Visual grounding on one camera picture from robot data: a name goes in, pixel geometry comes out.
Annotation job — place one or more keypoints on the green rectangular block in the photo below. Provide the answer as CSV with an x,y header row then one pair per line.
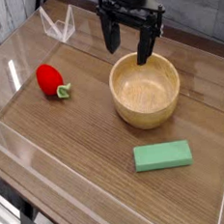
x,y
162,155

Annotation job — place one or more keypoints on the clear acrylic tray wall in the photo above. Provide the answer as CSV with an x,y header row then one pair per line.
x,y
73,158

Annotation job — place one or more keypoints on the light wooden bowl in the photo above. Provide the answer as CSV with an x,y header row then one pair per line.
x,y
144,96

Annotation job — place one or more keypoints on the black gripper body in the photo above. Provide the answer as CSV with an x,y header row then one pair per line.
x,y
133,13

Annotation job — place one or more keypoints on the red plush strawberry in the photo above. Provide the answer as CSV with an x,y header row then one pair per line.
x,y
51,82

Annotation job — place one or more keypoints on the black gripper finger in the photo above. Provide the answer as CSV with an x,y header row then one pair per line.
x,y
111,33
145,45

